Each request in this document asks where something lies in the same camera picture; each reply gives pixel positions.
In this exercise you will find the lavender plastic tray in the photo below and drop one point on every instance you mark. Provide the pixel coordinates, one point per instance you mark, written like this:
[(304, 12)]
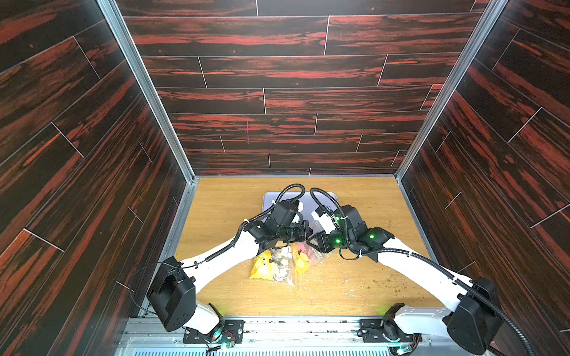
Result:
[(309, 205)]

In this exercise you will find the aluminium corner profile left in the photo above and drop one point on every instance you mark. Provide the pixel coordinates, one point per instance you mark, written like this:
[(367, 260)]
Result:
[(117, 24)]

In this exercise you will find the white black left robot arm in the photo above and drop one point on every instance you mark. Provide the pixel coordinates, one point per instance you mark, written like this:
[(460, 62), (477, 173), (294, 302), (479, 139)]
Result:
[(173, 291)]

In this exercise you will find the ziploc bag with pink cookies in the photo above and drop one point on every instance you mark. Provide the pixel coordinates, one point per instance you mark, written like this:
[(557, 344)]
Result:
[(304, 257)]

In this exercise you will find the ziploc bag with yellow cookies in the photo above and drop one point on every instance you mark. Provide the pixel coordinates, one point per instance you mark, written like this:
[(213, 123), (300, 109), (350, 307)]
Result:
[(275, 265)]

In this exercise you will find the aluminium corner profile right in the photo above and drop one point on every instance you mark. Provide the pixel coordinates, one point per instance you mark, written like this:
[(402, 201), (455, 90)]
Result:
[(480, 33)]

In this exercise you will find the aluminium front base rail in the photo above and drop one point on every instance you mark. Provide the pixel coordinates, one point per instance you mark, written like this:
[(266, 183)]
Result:
[(284, 335)]

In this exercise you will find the aluminium corner profile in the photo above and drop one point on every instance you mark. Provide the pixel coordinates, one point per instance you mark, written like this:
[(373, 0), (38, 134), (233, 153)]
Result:
[(117, 24), (480, 33)]

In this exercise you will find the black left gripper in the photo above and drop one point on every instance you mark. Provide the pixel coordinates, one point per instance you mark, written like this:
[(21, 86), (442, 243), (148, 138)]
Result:
[(301, 236)]

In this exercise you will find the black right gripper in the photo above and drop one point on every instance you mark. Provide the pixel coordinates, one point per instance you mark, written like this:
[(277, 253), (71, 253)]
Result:
[(317, 239)]

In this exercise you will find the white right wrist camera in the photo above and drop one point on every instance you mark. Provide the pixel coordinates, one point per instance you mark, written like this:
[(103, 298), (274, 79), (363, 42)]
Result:
[(323, 217)]

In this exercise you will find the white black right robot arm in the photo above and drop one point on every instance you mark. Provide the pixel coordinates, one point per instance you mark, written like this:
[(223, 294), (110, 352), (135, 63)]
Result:
[(463, 318)]

